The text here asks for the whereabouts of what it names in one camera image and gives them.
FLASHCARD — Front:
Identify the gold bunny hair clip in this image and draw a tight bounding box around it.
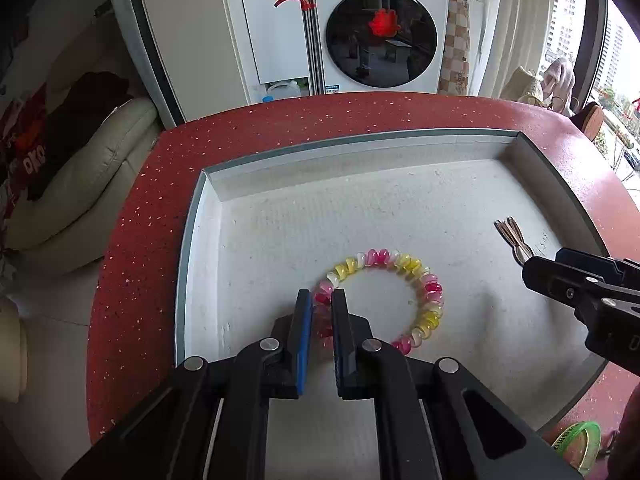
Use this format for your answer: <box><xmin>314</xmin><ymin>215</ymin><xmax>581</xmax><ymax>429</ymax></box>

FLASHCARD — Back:
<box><xmin>494</xmin><ymin>217</ymin><xmax>534</xmax><ymax>266</ymax></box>

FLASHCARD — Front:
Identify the green translucent bangle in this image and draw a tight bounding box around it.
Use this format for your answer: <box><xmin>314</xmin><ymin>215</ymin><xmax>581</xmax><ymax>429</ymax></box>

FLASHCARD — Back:
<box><xmin>551</xmin><ymin>420</ymin><xmax>602</xmax><ymax>477</ymax></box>

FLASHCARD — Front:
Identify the pink yellow beaded bracelet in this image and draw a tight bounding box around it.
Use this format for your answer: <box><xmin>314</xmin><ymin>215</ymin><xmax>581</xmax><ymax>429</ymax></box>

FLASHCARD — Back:
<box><xmin>312</xmin><ymin>247</ymin><xmax>446</xmax><ymax>357</ymax></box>

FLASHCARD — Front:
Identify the grey jewelry tray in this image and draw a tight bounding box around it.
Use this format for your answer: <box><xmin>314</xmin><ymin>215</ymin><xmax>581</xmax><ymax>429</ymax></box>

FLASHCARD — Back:
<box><xmin>173</xmin><ymin>128</ymin><xmax>616</xmax><ymax>441</ymax></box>

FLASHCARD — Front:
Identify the orange wooden chair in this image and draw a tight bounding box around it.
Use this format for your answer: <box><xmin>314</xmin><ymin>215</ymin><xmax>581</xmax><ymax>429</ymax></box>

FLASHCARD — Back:
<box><xmin>570</xmin><ymin>102</ymin><xmax>604</xmax><ymax>142</ymax></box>

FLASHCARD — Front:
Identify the pink white cloth pile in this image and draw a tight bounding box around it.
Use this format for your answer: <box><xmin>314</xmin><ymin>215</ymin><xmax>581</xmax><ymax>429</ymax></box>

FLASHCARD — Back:
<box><xmin>499</xmin><ymin>58</ymin><xmax>575</xmax><ymax>117</ymax></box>

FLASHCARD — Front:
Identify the checkered folded board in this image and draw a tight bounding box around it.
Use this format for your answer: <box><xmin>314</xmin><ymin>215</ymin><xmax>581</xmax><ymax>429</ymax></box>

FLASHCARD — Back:
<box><xmin>438</xmin><ymin>0</ymin><xmax>471</xmax><ymax>96</ymax></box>

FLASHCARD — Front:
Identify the cream leather sofa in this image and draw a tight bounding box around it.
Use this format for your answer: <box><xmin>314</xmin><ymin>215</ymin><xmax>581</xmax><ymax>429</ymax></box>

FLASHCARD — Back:
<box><xmin>1</xmin><ymin>14</ymin><xmax>163</xmax><ymax>274</ymax></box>

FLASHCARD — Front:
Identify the lower white washing machine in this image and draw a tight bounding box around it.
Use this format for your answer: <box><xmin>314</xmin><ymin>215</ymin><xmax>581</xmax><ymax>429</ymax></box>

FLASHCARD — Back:
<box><xmin>316</xmin><ymin>0</ymin><xmax>449</xmax><ymax>94</ymax></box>

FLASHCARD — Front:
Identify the white detergent jug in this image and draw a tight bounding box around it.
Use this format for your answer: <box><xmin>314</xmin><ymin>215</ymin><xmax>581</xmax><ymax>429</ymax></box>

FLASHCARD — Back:
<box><xmin>255</xmin><ymin>79</ymin><xmax>303</xmax><ymax>103</ymax></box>

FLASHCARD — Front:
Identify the black clothing on sofa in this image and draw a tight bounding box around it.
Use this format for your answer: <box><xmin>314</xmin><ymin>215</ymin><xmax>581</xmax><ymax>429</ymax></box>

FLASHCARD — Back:
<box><xmin>27</xmin><ymin>72</ymin><xmax>131</xmax><ymax>202</ymax></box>

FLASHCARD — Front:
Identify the red printed blanket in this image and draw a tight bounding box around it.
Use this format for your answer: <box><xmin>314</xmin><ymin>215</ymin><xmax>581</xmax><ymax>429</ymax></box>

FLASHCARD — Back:
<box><xmin>0</xmin><ymin>81</ymin><xmax>51</xmax><ymax>221</ymax></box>

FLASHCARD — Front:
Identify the red handled mop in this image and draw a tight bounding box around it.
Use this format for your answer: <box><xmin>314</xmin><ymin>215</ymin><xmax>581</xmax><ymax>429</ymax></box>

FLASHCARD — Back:
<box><xmin>273</xmin><ymin>0</ymin><xmax>324</xmax><ymax>96</ymax></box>

